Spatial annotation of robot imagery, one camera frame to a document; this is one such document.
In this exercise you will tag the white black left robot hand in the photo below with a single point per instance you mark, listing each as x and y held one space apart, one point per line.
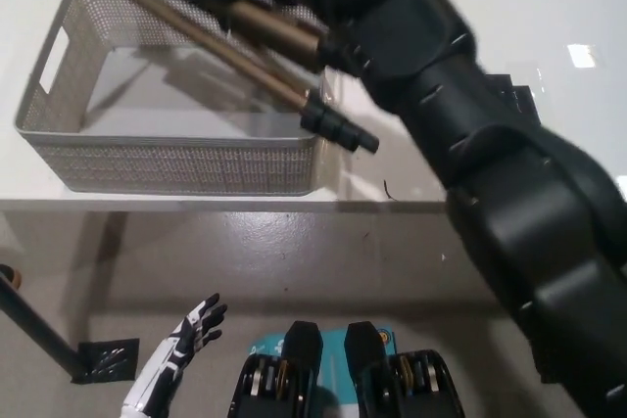
171 364

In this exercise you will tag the bronze black camera tripod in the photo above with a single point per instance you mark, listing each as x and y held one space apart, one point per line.
245 60

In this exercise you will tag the black teal robot torso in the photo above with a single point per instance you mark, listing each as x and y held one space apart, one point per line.
303 379

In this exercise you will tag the black metal table leg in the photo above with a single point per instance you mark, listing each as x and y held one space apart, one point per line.
39 325

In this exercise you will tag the small orange round cap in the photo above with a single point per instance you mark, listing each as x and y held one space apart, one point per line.
14 277

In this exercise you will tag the grey perforated plastic basket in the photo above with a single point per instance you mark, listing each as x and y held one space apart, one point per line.
171 168

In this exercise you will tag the black tape square patch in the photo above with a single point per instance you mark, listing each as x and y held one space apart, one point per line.
519 95

